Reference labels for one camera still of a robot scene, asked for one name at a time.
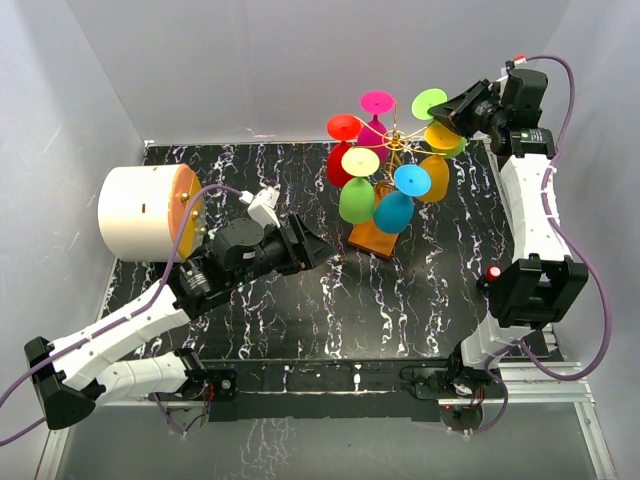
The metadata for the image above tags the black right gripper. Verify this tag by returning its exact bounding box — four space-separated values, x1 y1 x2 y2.
428 79 508 140

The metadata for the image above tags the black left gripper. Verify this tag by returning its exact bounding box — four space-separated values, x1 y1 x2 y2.
230 213 337 290

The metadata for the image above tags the green wine glass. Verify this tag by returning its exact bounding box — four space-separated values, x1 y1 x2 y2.
339 147 380 224
411 88 467 158

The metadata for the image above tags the orange plastic wine glass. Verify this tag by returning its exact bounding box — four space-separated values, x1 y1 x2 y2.
418 123 464 203

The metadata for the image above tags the green wine glass front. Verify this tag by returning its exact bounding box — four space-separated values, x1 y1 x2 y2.
339 147 380 224

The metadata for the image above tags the pink plastic wine glass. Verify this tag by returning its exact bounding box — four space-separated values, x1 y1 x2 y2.
356 90 395 164

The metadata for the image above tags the blue plastic wine glass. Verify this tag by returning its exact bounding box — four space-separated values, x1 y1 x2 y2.
373 164 432 234

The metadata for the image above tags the red plastic wine glass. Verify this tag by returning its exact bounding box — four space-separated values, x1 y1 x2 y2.
327 114 361 188

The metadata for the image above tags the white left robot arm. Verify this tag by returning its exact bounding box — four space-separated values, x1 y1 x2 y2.
24 215 336 430

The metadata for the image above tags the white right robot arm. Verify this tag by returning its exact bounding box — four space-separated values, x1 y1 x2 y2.
426 67 589 397

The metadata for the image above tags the orange wooden rack base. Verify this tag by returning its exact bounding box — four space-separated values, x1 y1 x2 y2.
347 220 398 259

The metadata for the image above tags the red emergency stop button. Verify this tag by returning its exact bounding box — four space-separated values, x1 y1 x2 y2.
476 265 502 291

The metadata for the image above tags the white cylinder with coloured lid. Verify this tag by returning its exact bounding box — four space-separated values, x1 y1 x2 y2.
98 164 205 263

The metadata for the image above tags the gold wire wine glass rack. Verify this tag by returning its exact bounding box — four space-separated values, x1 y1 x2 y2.
358 97 432 199

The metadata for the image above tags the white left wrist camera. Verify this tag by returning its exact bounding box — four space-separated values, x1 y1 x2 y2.
240 186 280 228

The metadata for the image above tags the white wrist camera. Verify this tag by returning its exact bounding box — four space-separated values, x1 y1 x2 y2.
240 186 280 228
496 55 527 82

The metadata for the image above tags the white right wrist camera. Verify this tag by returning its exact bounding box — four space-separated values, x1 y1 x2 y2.
496 55 527 82

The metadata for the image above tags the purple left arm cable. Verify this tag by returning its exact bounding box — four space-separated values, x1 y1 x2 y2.
0 183 256 447

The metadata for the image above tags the black front mounting rail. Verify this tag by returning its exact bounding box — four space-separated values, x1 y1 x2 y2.
160 359 488 422

